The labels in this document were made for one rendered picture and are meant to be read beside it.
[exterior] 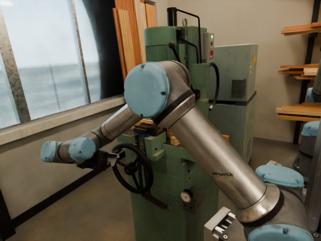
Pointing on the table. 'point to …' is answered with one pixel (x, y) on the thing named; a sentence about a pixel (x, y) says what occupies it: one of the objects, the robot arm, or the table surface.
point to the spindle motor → (159, 43)
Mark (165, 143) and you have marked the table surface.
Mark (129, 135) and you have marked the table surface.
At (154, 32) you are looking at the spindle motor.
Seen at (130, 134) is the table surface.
